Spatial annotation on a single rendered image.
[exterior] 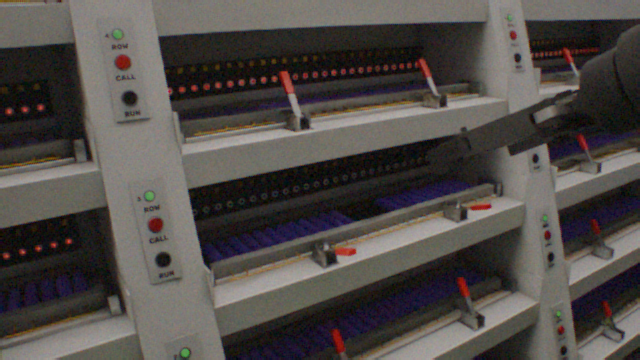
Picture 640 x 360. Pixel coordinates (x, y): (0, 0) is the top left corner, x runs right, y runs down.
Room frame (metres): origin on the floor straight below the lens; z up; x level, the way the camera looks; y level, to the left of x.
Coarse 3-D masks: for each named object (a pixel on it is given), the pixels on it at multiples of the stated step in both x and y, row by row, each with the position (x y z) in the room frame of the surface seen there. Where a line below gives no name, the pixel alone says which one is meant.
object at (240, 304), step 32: (320, 192) 0.88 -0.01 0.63; (352, 192) 0.92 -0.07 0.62; (512, 192) 0.91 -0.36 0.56; (224, 224) 0.79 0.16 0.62; (416, 224) 0.82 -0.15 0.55; (448, 224) 0.81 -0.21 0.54; (480, 224) 0.83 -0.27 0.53; (512, 224) 0.88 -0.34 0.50; (352, 256) 0.71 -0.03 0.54; (384, 256) 0.73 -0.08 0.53; (416, 256) 0.76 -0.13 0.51; (224, 288) 0.64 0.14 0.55; (256, 288) 0.64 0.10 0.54; (288, 288) 0.65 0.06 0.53; (320, 288) 0.67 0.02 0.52; (352, 288) 0.71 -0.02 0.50; (224, 320) 0.61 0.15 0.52; (256, 320) 0.63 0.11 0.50
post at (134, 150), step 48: (96, 0) 0.56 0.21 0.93; (144, 0) 0.59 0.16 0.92; (96, 48) 0.56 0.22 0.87; (144, 48) 0.58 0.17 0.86; (96, 96) 0.55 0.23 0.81; (144, 144) 0.57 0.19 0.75; (192, 240) 0.59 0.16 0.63; (144, 288) 0.56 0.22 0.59; (192, 288) 0.58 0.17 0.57; (144, 336) 0.55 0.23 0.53
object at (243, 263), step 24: (456, 192) 0.89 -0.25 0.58; (480, 192) 0.90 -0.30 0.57; (384, 216) 0.80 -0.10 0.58; (408, 216) 0.81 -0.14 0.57; (432, 216) 0.82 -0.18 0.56; (312, 240) 0.72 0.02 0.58; (336, 240) 0.74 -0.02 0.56; (360, 240) 0.75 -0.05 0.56; (216, 264) 0.66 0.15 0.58; (240, 264) 0.67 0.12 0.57; (264, 264) 0.69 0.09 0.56; (288, 264) 0.69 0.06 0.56
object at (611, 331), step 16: (624, 272) 1.28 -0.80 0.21; (608, 288) 1.21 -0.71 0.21; (624, 288) 1.20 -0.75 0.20; (576, 304) 1.15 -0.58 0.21; (592, 304) 1.15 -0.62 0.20; (608, 304) 1.13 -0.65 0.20; (624, 304) 1.15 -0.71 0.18; (576, 320) 1.08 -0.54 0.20; (592, 320) 1.07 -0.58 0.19; (608, 320) 1.11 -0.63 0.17; (624, 320) 1.10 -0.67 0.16; (576, 336) 1.05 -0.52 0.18; (592, 336) 1.04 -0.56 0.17; (608, 336) 1.04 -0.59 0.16; (624, 336) 1.03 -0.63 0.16; (592, 352) 1.00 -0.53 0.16; (608, 352) 0.99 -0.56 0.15; (624, 352) 1.03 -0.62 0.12
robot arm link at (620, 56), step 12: (624, 36) 0.39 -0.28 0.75; (636, 36) 0.38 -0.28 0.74; (624, 48) 0.38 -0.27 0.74; (636, 48) 0.37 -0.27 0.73; (624, 60) 0.38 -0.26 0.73; (636, 60) 0.37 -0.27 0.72; (624, 72) 0.38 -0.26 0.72; (636, 72) 0.37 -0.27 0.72; (624, 84) 0.38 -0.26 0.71; (636, 84) 0.37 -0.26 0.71; (636, 96) 0.37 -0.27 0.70; (636, 108) 0.38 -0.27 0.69
